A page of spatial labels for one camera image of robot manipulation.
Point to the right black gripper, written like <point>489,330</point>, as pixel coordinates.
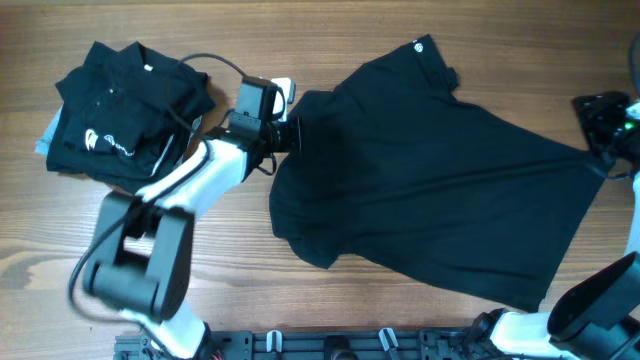
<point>598,128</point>

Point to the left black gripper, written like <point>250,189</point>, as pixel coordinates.
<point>294,140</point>

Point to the black t-shirt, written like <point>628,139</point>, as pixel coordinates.
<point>393,168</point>

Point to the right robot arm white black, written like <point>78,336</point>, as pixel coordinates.
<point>593,319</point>

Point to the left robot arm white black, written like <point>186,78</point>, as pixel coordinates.
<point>139,261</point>

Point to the stack of folded black clothes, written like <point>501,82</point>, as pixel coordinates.
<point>126,116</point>

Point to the light grey folded garment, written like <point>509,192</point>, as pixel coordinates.
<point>43,144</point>

